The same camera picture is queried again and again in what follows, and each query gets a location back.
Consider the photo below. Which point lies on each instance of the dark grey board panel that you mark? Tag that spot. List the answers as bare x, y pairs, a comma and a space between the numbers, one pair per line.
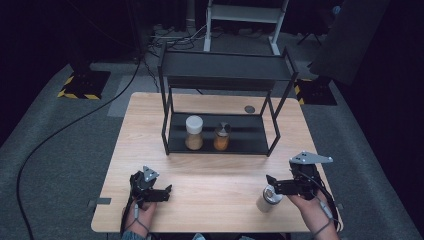
348, 40

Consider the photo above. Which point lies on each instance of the white-lid spice jar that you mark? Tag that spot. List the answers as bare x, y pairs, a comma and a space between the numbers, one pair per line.
194, 132

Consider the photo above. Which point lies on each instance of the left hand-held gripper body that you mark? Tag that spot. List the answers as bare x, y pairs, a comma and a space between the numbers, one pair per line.
141, 186

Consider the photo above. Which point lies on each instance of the person's left hand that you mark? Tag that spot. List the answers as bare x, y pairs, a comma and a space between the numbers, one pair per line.
145, 218

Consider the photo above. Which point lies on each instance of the silver-lid jar pale contents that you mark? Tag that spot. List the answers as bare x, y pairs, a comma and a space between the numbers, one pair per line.
267, 200

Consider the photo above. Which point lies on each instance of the grey tab on table edge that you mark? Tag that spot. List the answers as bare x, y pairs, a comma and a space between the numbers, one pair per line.
100, 201

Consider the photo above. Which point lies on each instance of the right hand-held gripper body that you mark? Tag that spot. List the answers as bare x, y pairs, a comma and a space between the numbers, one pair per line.
306, 176

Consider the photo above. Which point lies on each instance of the black two-tier metal rack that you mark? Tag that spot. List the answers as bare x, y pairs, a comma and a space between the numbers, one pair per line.
216, 133

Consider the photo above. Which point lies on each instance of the silver-lid jar orange contents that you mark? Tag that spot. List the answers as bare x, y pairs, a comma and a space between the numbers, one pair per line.
222, 136

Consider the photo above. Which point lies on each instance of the round grey table grommet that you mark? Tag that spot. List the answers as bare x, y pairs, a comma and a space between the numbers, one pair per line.
249, 109

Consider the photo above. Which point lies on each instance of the person's right hand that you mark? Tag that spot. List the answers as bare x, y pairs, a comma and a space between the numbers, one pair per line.
311, 213

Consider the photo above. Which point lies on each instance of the black yellow-striped base plate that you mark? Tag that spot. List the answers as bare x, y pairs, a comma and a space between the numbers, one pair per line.
315, 91
83, 85

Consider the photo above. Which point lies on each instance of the person's clothing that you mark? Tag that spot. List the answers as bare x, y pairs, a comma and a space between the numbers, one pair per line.
200, 237

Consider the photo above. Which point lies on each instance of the white metal desk frame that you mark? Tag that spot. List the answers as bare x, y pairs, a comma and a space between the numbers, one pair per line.
245, 15

